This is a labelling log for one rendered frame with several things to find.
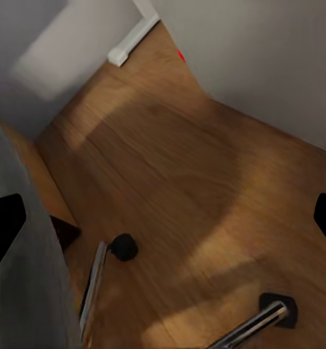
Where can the desktop computer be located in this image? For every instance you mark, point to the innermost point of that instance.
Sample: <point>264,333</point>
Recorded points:
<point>264,58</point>

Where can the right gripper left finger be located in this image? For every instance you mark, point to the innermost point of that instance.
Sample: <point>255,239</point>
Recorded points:
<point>12,217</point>

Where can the desk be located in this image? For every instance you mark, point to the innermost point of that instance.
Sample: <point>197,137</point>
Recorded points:
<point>118,55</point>

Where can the swivel chair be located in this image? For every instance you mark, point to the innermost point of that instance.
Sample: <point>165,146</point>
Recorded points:
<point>37,306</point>

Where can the cabinet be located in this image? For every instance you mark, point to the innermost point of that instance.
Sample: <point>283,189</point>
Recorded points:
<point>65,226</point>

